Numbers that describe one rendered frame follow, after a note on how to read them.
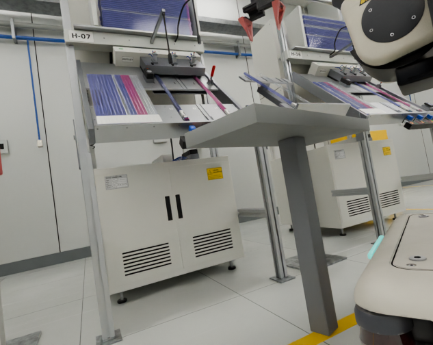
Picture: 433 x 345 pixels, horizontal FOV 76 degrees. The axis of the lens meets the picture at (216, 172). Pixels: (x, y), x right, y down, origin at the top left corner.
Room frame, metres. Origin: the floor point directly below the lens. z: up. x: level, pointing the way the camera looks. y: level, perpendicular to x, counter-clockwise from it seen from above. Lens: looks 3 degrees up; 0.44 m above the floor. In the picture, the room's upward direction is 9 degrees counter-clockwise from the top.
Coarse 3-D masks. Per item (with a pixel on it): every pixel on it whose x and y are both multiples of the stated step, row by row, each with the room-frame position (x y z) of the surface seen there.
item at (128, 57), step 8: (120, 48) 1.47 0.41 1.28; (128, 48) 1.49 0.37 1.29; (136, 48) 1.52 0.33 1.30; (120, 56) 1.45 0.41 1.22; (128, 56) 1.46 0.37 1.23; (136, 56) 1.48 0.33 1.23; (144, 56) 1.49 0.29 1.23; (160, 56) 1.53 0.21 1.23; (184, 56) 1.58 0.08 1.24; (120, 64) 1.47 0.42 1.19; (128, 64) 1.49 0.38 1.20; (136, 64) 1.51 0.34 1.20
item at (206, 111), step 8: (208, 104) 1.32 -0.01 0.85; (216, 104) 1.34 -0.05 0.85; (224, 104) 1.35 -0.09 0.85; (232, 104) 1.37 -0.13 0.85; (160, 112) 1.16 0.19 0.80; (168, 112) 1.18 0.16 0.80; (176, 112) 1.19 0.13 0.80; (184, 112) 1.21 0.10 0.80; (192, 112) 1.22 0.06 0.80; (200, 112) 1.24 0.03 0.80; (208, 112) 1.25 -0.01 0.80; (216, 112) 1.27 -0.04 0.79; (224, 112) 1.28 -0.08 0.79; (232, 112) 1.30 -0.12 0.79; (96, 120) 1.02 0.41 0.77; (168, 120) 1.12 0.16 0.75; (176, 120) 1.14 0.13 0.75; (184, 120) 1.14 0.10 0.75
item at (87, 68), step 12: (84, 72) 1.33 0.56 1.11; (96, 72) 1.36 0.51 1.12; (108, 72) 1.39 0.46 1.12; (120, 72) 1.42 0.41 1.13; (132, 72) 1.45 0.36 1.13; (144, 84) 1.36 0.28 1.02; (156, 84) 1.38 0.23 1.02; (168, 84) 1.41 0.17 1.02; (180, 84) 1.43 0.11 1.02; (192, 84) 1.47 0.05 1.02; (204, 84) 1.51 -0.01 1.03
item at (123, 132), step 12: (192, 120) 1.12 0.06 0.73; (204, 120) 1.13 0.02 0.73; (96, 132) 0.97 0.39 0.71; (108, 132) 0.99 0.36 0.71; (120, 132) 1.01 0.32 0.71; (132, 132) 1.03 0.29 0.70; (144, 132) 1.05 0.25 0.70; (156, 132) 1.07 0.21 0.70; (168, 132) 1.09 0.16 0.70; (180, 132) 1.12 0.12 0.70
